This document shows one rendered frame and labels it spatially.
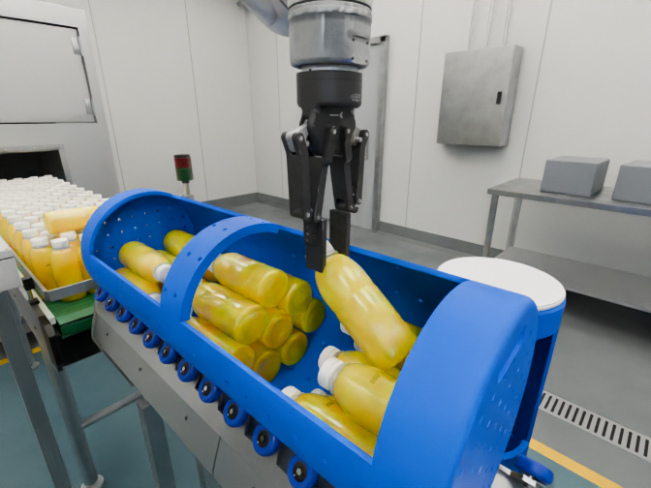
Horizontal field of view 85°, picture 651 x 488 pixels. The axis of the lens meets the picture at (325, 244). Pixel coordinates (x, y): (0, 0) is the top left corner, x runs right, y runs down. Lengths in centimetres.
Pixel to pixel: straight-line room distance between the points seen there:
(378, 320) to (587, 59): 339
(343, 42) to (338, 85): 4
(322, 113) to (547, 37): 343
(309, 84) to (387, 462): 37
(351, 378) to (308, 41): 36
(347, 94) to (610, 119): 330
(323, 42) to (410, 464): 39
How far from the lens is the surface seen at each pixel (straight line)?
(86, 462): 185
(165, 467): 139
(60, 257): 122
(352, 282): 44
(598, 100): 365
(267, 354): 63
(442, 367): 33
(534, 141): 373
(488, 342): 34
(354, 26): 42
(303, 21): 42
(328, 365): 46
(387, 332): 44
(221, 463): 70
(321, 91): 41
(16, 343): 132
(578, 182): 292
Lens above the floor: 140
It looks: 20 degrees down
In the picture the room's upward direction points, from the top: straight up
